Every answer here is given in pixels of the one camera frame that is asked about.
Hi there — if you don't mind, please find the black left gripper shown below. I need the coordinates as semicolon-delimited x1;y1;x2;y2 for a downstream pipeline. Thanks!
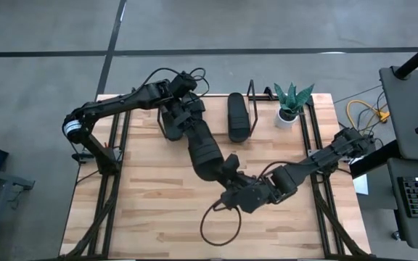
163;71;207;129

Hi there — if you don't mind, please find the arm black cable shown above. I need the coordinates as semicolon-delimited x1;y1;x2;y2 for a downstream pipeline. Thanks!
200;201;243;247
136;67;210;101

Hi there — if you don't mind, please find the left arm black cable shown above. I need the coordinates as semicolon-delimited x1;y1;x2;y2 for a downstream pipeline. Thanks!
136;67;210;101

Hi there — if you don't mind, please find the yellow cable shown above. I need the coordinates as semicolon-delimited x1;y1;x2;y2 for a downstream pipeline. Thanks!
345;99;391;138

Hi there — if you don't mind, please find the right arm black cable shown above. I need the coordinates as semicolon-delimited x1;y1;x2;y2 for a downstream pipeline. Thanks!
200;201;243;247

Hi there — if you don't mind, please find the green plant in white pot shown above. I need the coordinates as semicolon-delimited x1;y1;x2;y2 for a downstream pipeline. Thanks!
273;82;316;130

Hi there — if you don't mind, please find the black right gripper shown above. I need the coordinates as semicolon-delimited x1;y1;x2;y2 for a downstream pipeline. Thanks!
211;153;260;194

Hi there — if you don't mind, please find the thin black floor cable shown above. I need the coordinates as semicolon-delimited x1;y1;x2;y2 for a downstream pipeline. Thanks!
334;85;382;104

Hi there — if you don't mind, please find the black rubber slide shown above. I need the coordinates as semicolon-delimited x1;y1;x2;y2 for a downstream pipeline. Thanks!
160;104;189;143
186;118;228;182
226;92;252;144

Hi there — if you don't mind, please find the black pole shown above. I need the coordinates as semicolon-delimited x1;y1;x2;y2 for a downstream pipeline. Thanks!
393;34;418;80

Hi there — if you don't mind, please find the white paper sheet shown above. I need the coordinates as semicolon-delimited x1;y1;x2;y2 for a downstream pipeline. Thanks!
353;173;369;196

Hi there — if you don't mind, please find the black bar under desk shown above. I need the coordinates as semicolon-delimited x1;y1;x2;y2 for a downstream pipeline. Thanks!
349;144;401;179

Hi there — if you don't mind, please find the black metal rig frame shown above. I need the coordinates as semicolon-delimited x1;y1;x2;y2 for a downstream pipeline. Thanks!
59;86;372;261

